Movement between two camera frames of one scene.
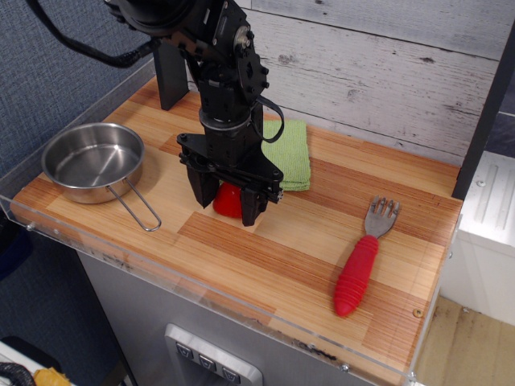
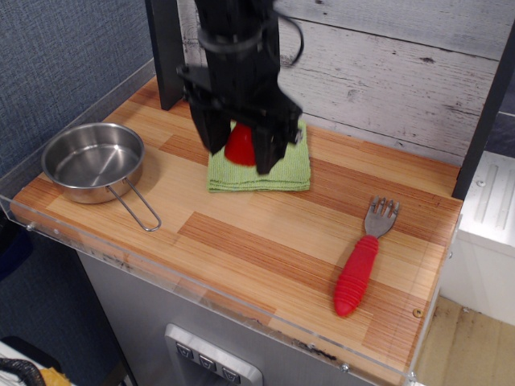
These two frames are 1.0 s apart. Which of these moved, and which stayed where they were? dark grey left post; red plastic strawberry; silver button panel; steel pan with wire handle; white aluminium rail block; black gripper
Moved: red plastic strawberry; black gripper
Stayed: silver button panel; dark grey left post; white aluminium rail block; steel pan with wire handle
